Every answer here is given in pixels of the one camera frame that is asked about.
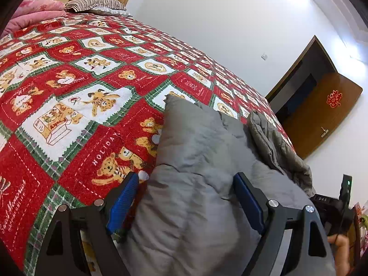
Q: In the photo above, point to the person's right forearm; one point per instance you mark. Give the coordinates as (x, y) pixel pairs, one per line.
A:
(342, 253)

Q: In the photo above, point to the grey padded jacket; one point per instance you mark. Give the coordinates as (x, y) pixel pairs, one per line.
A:
(198, 195)

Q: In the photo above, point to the pink quilt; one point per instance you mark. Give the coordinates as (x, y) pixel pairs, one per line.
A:
(31, 11)

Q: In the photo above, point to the striped pillow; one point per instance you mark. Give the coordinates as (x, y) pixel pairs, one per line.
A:
(97, 5)

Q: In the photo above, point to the brown door frame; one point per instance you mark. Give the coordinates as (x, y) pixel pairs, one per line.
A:
(304, 63)

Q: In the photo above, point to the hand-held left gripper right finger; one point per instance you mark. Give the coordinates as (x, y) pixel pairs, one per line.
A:
(248, 204)

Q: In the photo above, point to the red paper door decoration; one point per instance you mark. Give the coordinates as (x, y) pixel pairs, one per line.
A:
(334, 99)

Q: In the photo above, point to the red bear-print blanket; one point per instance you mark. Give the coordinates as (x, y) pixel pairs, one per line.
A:
(74, 97)

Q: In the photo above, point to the brown wooden door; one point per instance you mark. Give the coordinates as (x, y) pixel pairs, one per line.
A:
(322, 115)

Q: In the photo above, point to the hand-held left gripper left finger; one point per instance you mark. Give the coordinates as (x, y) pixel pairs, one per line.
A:
(123, 204)

